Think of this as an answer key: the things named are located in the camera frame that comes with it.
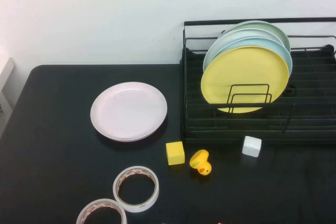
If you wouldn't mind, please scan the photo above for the pink round plate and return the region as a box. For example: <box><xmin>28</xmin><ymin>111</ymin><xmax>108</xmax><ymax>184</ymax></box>
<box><xmin>90</xmin><ymin>81</ymin><xmax>168</xmax><ymax>142</ymax></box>

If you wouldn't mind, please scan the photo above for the yellow round plate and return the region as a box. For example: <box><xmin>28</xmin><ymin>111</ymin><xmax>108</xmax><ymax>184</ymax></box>
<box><xmin>201</xmin><ymin>45</ymin><xmax>290</xmax><ymax>114</ymax></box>

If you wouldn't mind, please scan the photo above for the pale grey round plate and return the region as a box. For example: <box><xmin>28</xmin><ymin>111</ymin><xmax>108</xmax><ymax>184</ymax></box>
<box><xmin>203</xmin><ymin>28</ymin><xmax>286</xmax><ymax>72</ymax></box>

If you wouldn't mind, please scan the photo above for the green round plate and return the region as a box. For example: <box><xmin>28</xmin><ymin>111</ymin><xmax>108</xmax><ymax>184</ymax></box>
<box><xmin>222</xmin><ymin>20</ymin><xmax>291</xmax><ymax>53</ymax></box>

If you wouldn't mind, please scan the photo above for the light blue round plate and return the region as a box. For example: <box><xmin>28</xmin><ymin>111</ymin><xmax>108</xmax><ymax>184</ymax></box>
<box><xmin>209</xmin><ymin>36</ymin><xmax>293</xmax><ymax>78</ymax></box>

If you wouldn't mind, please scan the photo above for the yellow cube block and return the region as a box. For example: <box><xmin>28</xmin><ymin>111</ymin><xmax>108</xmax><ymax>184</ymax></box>
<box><xmin>165</xmin><ymin>141</ymin><xmax>185</xmax><ymax>166</ymax></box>

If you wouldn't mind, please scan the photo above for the yellow rubber duck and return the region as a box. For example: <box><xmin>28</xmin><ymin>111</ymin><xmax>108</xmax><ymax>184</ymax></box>
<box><xmin>189</xmin><ymin>150</ymin><xmax>212</xmax><ymax>177</ymax></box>

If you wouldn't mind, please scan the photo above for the white cube block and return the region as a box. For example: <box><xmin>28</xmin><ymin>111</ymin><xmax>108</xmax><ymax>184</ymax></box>
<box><xmin>241</xmin><ymin>135</ymin><xmax>263</xmax><ymax>158</ymax></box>

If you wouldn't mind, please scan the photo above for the white tape roll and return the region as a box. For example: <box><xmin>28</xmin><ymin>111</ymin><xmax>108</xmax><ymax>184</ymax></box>
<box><xmin>76</xmin><ymin>198</ymin><xmax>128</xmax><ymax>224</ymax></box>
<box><xmin>112</xmin><ymin>165</ymin><xmax>160</xmax><ymax>213</ymax></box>

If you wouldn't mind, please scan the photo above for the black wire dish rack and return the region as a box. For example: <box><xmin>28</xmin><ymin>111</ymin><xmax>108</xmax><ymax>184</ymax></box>
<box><xmin>180</xmin><ymin>17</ymin><xmax>336</xmax><ymax>145</ymax></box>

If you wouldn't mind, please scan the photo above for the white wall trim panel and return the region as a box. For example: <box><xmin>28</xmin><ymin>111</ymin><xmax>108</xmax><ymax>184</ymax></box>
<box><xmin>0</xmin><ymin>57</ymin><xmax>17</xmax><ymax>109</ymax></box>

